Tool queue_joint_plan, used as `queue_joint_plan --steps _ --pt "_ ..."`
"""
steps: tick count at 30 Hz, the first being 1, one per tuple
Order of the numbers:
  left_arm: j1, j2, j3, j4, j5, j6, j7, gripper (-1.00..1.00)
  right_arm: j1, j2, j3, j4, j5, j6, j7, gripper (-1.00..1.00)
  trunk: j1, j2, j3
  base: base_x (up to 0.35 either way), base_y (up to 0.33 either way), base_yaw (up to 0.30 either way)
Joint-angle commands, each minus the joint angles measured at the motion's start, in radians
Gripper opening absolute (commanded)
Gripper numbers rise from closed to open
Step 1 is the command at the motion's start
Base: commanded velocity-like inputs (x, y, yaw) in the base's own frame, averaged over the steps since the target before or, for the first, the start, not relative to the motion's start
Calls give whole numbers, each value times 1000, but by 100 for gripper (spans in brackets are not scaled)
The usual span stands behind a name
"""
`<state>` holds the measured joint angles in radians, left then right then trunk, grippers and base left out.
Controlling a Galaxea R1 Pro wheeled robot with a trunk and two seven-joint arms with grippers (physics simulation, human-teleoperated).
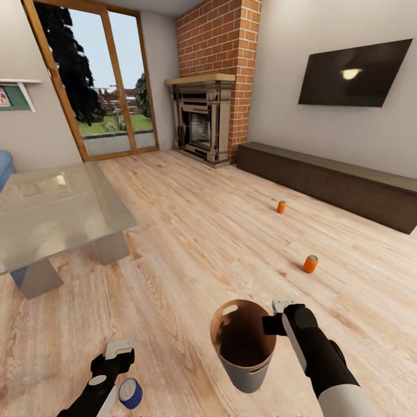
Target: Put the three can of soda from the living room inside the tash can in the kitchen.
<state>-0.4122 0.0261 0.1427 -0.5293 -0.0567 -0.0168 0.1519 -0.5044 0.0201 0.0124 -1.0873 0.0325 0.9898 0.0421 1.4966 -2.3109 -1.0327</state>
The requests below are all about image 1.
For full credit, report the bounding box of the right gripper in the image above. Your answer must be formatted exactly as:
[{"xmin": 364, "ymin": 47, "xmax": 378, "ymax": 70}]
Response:
[{"xmin": 262, "ymin": 315, "xmax": 288, "ymax": 336}]

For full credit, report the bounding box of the trash can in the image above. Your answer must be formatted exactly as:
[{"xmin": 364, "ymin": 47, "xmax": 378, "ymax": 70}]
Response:
[{"xmin": 210, "ymin": 299, "xmax": 277, "ymax": 393}]

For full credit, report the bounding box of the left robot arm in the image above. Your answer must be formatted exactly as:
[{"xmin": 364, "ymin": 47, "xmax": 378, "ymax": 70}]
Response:
[{"xmin": 57, "ymin": 339, "xmax": 136, "ymax": 417}]

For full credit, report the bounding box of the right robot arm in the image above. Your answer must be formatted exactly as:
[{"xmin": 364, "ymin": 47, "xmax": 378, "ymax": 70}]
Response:
[{"xmin": 262, "ymin": 299, "xmax": 381, "ymax": 417}]

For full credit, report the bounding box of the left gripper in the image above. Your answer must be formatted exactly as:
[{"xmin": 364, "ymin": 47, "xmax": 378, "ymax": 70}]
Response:
[{"xmin": 90, "ymin": 349, "xmax": 134, "ymax": 376}]

